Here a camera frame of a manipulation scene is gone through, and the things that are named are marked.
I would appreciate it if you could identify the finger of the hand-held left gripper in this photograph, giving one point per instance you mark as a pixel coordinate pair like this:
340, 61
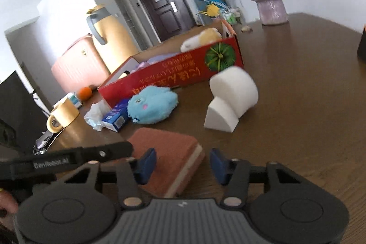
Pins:
108, 152

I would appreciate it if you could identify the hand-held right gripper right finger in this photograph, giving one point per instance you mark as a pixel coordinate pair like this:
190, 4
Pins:
218, 165

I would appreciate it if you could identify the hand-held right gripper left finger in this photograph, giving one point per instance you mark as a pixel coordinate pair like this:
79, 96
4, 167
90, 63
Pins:
145, 165

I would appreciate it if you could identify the brown layered sponge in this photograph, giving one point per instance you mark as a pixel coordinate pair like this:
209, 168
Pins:
174, 152

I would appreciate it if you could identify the white tissue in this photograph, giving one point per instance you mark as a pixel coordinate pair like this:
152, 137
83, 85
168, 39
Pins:
95, 115

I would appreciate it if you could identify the light blue plush toy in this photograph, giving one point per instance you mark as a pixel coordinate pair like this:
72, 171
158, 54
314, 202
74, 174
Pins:
151, 105

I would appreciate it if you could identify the white foam block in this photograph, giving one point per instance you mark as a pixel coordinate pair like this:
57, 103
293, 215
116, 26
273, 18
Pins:
231, 89

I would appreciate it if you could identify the red cardboard box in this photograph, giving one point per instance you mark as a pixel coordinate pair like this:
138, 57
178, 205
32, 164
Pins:
177, 75

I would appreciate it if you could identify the yellow plush toy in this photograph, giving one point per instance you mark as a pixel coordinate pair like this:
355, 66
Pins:
206, 36

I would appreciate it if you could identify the person's left hand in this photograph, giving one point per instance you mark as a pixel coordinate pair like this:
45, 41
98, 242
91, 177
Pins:
7, 204

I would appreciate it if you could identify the pile of wrappers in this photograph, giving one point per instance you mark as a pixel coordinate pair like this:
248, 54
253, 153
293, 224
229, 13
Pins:
47, 141

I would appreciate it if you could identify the yellow mug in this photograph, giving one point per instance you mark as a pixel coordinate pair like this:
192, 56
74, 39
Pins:
67, 112

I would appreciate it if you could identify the black paper bag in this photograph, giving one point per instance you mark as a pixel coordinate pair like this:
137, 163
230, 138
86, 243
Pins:
20, 109

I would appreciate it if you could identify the blue and white tissue pack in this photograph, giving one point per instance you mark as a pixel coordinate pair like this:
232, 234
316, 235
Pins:
75, 101

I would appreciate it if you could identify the orange tangerine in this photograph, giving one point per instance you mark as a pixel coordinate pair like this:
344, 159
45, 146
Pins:
85, 93

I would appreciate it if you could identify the pink ribbed suitcase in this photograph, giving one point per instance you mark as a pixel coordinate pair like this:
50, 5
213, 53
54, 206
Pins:
80, 66

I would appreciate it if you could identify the yellow thermos jug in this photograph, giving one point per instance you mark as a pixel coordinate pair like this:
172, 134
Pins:
114, 44

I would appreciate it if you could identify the dark brown door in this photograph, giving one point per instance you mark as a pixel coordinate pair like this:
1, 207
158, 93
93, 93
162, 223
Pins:
163, 15

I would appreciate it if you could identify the yellow and blue plastic toy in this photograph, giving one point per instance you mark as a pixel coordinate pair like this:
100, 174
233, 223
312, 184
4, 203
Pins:
211, 9

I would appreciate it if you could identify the orange and black card holder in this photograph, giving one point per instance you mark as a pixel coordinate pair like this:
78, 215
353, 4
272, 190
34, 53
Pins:
362, 44

